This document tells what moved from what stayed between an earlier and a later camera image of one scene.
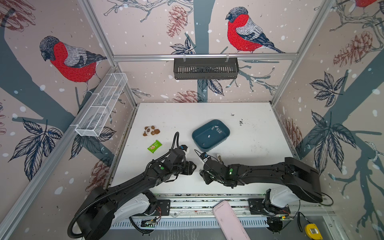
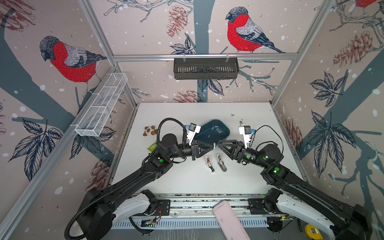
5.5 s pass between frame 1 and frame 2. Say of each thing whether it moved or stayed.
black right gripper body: moved
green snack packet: stayed
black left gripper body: moved
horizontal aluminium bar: stayed
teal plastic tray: stayed
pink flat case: stayed
